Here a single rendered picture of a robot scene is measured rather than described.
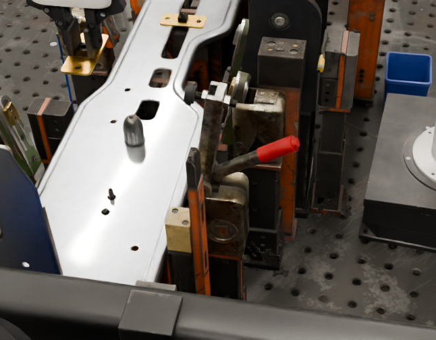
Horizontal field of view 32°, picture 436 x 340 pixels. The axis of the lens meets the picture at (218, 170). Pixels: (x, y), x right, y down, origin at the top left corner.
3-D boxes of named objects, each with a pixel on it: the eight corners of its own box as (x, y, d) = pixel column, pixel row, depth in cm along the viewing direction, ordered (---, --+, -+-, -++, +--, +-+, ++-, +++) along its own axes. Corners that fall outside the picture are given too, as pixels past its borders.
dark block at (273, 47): (260, 218, 149) (262, 34, 120) (297, 222, 148) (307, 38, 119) (256, 237, 146) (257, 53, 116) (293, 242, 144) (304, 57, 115)
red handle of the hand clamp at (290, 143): (198, 162, 107) (295, 125, 99) (206, 173, 108) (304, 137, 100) (191, 184, 104) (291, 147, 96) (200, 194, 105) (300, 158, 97)
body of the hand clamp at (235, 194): (211, 314, 133) (202, 167, 109) (250, 320, 132) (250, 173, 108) (204, 343, 129) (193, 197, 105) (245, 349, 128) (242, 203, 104)
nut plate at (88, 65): (81, 34, 99) (79, 26, 98) (110, 36, 98) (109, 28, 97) (59, 73, 93) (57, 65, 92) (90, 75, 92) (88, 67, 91)
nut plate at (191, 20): (158, 25, 145) (158, 19, 144) (164, 13, 147) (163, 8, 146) (202, 28, 143) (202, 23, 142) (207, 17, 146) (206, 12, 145)
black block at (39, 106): (56, 206, 153) (26, 90, 133) (108, 213, 152) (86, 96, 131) (42, 237, 148) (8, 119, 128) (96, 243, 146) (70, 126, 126)
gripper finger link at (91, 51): (113, -2, 91) (119, 46, 96) (87, -4, 92) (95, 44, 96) (104, 13, 89) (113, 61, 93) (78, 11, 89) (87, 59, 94)
